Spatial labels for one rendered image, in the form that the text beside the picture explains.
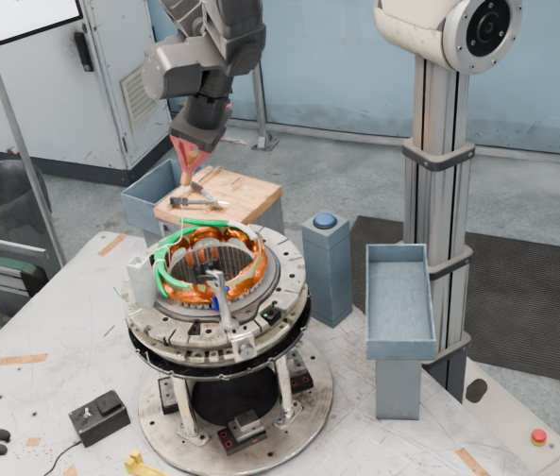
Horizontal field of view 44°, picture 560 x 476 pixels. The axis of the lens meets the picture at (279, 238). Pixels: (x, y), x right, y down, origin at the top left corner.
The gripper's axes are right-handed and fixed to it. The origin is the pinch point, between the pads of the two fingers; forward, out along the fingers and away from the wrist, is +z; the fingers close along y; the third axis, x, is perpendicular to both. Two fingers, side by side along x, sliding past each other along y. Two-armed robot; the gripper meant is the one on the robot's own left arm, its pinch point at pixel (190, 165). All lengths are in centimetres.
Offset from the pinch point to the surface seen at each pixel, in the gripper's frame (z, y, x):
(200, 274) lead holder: 8.1, 12.7, 8.5
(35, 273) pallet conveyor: 79, -31, -40
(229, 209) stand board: 25.6, -23.5, 5.1
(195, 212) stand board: 28.1, -21.2, -1.0
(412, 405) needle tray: 32, 0, 51
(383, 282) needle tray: 15.9, -10.2, 37.5
